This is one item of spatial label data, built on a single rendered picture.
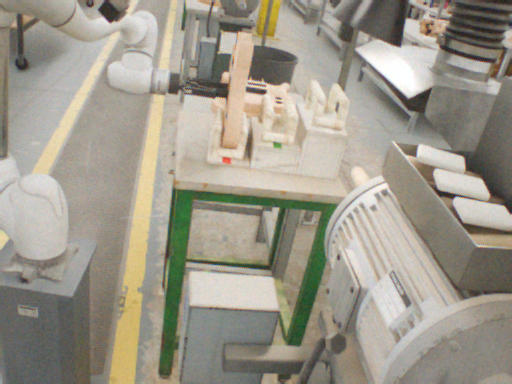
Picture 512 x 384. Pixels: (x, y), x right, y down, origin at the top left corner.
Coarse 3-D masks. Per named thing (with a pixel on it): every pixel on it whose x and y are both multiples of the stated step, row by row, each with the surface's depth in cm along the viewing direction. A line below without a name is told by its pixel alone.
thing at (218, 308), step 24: (192, 288) 91; (216, 288) 92; (240, 288) 93; (264, 288) 94; (192, 312) 88; (216, 312) 88; (240, 312) 89; (264, 312) 89; (192, 336) 90; (216, 336) 91; (240, 336) 92; (264, 336) 92; (192, 360) 94; (216, 360) 94
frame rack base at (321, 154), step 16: (304, 112) 188; (304, 128) 176; (320, 128) 176; (304, 144) 176; (320, 144) 176; (336, 144) 176; (304, 160) 179; (320, 160) 179; (336, 160) 179; (320, 176) 182; (336, 176) 182
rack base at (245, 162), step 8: (208, 136) 195; (208, 144) 189; (208, 152) 183; (248, 152) 188; (208, 160) 177; (216, 160) 178; (232, 160) 180; (240, 160) 181; (248, 160) 182; (248, 168) 179
